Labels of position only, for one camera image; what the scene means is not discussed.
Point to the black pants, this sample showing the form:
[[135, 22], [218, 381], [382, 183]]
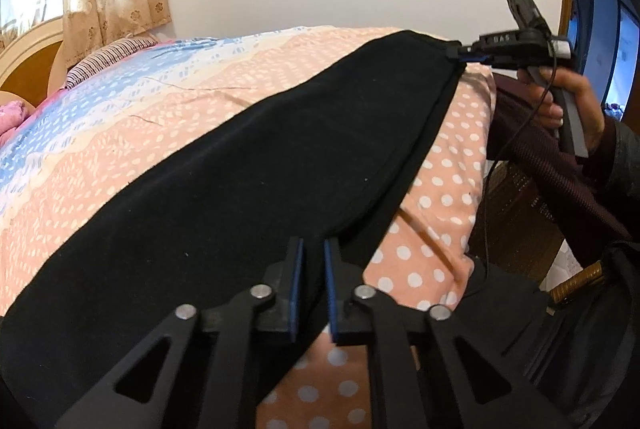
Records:
[[250, 169]]

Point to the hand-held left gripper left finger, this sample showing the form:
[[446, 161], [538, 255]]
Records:
[[298, 289]]

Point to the blue door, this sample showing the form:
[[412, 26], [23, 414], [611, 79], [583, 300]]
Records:
[[605, 34]]

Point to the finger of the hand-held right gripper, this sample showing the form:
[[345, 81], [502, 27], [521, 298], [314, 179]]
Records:
[[464, 53]]

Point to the polka dot bed blanket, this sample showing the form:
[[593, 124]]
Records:
[[125, 134]]

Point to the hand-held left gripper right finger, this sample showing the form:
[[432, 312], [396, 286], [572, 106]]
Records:
[[330, 289]]

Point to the pink quilt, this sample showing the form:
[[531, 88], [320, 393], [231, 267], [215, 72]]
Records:
[[10, 116]]

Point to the wooden headboard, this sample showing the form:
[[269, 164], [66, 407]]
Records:
[[30, 69]]

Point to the striped pillow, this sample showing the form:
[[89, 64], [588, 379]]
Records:
[[107, 56]]

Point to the person's right hand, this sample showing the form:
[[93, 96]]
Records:
[[587, 99]]

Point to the maroon ribbed cloth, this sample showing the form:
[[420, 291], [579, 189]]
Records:
[[545, 169]]

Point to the person's right forearm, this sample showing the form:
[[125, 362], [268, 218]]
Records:
[[622, 169]]

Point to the brown wicker furniture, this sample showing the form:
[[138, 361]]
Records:
[[520, 229]]

